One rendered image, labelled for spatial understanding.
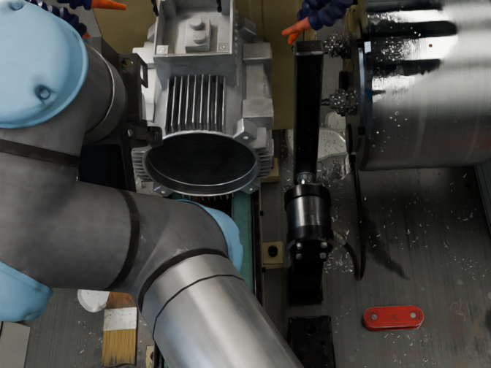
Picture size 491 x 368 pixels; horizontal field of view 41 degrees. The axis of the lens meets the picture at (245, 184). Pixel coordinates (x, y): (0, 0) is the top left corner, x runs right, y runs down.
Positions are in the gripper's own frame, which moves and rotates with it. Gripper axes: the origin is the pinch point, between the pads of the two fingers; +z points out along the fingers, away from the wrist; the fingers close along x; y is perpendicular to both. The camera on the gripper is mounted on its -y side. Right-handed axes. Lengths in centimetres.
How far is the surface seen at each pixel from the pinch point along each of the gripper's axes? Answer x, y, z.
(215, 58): -8.8, 11.5, 9.4
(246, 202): -11.3, -6.5, 24.4
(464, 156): -40.3, -1.9, 14.6
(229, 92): -10.1, 8.0, 13.6
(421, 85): -33.6, 6.6, 7.5
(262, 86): -14.5, 9.0, 16.4
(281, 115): -17.5, 8.4, 41.7
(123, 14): 4.7, 20.9, 19.9
